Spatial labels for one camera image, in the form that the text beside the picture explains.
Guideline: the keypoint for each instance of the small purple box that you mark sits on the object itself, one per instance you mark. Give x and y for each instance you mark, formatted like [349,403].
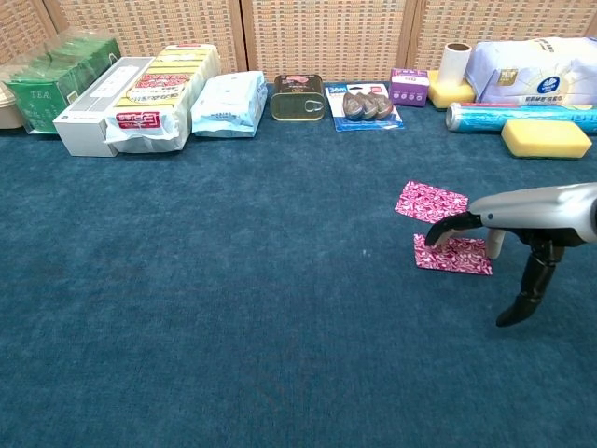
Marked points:
[408,88]

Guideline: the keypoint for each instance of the dark blue table cloth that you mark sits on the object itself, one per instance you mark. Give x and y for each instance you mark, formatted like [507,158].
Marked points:
[186,280]

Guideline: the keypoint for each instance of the blue correction tape blister pack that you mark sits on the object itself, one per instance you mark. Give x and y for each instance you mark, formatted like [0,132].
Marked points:
[364,107]

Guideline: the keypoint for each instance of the clear box green tea bags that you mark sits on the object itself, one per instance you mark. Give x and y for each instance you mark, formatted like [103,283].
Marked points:
[37,98]

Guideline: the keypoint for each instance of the pink patterned packet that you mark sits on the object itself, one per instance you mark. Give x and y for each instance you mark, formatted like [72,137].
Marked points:
[426,198]
[459,259]

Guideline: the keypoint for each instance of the beige lunch box container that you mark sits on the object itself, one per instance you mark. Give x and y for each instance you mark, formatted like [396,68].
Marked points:
[9,112]

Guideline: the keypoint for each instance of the pink patterned packet bottom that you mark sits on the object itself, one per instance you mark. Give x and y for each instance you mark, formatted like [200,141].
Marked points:
[459,259]

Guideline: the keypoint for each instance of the blue cling film roll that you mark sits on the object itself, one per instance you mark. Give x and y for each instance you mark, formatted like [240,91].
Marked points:
[476,117]

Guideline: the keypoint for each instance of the yellow sponge multipack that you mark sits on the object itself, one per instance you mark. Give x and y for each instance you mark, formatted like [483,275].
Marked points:
[158,93]

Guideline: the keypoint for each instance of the large white tissue pack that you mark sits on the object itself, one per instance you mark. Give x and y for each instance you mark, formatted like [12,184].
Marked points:
[527,70]

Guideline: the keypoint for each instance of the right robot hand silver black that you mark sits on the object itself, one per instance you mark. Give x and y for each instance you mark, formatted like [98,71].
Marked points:
[536,210]

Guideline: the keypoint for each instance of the wicker folding screen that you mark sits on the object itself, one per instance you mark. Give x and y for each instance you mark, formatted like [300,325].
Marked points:
[326,37]

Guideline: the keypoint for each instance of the white lint roller refill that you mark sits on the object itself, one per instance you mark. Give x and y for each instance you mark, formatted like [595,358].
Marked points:
[456,65]

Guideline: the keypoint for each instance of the light blue wet wipes pack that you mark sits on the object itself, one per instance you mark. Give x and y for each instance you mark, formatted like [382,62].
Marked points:
[228,102]

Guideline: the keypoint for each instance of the dark gold luncheon meat can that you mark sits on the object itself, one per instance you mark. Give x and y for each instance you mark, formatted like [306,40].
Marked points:
[296,105]

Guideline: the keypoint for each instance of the white power strip box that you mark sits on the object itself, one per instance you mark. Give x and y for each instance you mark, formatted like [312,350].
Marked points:
[84,126]

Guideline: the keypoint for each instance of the yellow sponge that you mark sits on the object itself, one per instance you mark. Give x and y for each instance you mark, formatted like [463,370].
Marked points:
[543,137]
[443,97]

